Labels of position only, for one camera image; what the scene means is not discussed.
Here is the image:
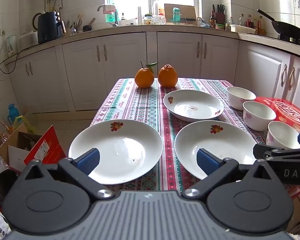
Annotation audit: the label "white electric kettle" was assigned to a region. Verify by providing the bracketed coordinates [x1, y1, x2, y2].
[6, 35, 17, 57]

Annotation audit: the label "metal faucet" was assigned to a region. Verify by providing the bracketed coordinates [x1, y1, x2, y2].
[97, 4, 115, 26]

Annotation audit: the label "black trash bin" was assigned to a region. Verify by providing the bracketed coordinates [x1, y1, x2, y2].
[0, 169, 18, 205]

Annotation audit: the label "black wok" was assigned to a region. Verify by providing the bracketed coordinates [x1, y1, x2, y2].
[257, 9, 300, 40]

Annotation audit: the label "brown cardboard sheet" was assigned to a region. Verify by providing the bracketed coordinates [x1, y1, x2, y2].
[164, 4, 198, 25]

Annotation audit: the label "cooking oil bottle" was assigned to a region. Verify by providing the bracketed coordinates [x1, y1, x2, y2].
[257, 16, 265, 35]

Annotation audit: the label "knife block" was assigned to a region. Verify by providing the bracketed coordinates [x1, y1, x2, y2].
[212, 4, 226, 24]

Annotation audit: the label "blue bottle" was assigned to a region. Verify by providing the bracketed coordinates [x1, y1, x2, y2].
[8, 104, 20, 122]

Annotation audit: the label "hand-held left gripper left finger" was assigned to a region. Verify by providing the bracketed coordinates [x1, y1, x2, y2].
[21, 148, 115, 202]

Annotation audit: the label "white kitchen cabinets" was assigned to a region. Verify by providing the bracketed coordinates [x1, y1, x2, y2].
[5, 25, 300, 113]

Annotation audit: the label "white floral plate with stain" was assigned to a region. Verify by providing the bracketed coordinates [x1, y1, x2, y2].
[163, 89, 225, 122]

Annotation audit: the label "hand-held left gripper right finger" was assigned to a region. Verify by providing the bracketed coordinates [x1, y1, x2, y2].
[181, 148, 275, 201]

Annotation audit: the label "teal water bottle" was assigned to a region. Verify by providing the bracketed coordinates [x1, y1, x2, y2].
[172, 7, 182, 25]

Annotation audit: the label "white pink-flowered bowl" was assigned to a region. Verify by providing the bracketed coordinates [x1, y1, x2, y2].
[242, 101, 277, 131]
[267, 121, 300, 150]
[226, 86, 257, 110]

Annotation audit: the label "orange without leaf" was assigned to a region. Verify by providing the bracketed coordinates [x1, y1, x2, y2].
[158, 64, 178, 88]

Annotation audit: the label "orange with leaf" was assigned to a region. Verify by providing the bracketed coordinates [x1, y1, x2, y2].
[134, 61, 159, 89]

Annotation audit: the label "utensil holder with chopsticks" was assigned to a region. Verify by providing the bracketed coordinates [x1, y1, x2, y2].
[65, 14, 83, 35]

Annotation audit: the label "white plastic tray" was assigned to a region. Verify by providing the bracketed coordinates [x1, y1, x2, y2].
[230, 24, 256, 34]

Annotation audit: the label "small black pot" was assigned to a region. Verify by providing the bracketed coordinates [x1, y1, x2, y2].
[83, 18, 96, 32]

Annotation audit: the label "red printed cardboard box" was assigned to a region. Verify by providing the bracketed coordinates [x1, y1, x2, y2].
[0, 125, 67, 167]

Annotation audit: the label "white countertop appliance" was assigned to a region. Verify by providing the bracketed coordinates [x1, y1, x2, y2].
[18, 31, 38, 49]

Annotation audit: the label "red round tin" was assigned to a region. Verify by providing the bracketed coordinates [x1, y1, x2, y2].
[254, 96, 300, 133]

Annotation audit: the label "green bag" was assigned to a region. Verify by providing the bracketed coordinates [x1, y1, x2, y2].
[14, 115, 37, 134]

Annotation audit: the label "patterned tablecloth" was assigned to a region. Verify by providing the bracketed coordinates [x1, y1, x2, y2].
[90, 77, 300, 193]

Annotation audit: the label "dark blue air fryer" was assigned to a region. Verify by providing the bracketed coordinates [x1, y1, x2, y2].
[37, 11, 63, 44]

